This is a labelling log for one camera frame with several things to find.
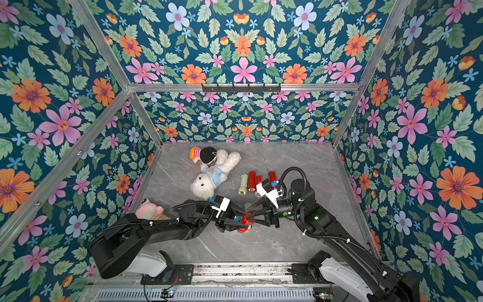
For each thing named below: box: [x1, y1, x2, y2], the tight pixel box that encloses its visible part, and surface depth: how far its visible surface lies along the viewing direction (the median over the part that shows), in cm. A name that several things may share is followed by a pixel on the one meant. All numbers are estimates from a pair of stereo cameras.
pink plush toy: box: [135, 198, 172, 221], surface depth 86 cm
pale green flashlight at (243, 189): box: [237, 173, 249, 197], surface depth 100 cm
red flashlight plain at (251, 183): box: [247, 170, 256, 193], surface depth 103 cm
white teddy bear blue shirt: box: [190, 149, 242, 200], surface depth 95 cm
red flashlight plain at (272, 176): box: [269, 171, 278, 183], surface depth 104 cm
